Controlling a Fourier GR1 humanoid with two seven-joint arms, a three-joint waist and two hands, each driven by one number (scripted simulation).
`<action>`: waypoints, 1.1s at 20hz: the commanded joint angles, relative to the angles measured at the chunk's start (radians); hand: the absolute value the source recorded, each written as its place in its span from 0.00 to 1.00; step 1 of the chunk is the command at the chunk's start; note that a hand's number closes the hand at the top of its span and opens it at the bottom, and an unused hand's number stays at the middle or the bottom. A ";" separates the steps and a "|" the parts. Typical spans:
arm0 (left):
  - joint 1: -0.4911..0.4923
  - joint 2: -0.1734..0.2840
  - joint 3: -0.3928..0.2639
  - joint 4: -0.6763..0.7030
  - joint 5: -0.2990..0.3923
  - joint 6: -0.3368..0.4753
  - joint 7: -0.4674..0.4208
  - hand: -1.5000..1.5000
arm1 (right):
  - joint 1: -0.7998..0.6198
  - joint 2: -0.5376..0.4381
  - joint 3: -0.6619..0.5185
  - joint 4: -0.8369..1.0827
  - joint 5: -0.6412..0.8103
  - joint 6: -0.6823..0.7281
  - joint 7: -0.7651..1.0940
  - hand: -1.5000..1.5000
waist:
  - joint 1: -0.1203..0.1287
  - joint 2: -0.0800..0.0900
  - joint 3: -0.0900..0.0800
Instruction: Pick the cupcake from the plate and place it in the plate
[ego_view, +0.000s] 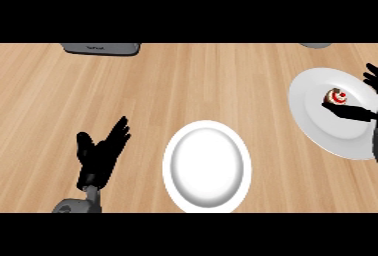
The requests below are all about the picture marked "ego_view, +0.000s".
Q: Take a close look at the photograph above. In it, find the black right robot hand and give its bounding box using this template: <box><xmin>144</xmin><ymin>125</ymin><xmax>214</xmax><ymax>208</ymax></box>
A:
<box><xmin>320</xmin><ymin>62</ymin><xmax>378</xmax><ymax>123</ymax></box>

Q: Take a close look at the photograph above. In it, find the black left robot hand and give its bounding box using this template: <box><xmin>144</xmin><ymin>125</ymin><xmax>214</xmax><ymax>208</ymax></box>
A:
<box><xmin>73</xmin><ymin>115</ymin><xmax>132</xmax><ymax>192</ymax></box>

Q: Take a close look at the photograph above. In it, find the red and white cupcake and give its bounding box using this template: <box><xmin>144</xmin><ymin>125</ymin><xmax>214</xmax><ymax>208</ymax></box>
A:
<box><xmin>321</xmin><ymin>87</ymin><xmax>349</xmax><ymax>106</ymax></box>

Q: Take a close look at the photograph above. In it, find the white round plate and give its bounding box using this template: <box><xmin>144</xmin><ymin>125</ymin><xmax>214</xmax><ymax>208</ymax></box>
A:
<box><xmin>286</xmin><ymin>67</ymin><xmax>378</xmax><ymax>161</ymax></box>

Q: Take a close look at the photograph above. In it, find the white oval plate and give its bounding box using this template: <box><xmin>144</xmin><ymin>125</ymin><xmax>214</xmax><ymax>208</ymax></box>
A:
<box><xmin>160</xmin><ymin>119</ymin><xmax>253</xmax><ymax>214</ymax></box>

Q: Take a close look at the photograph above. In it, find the grey rounded object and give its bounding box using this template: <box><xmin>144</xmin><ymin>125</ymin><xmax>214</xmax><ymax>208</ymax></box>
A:
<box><xmin>298</xmin><ymin>42</ymin><xmax>333</xmax><ymax>50</ymax></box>

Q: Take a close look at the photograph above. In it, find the dark grey appliance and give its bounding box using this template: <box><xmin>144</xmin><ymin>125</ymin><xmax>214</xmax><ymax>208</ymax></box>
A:
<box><xmin>59</xmin><ymin>42</ymin><xmax>143</xmax><ymax>57</ymax></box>

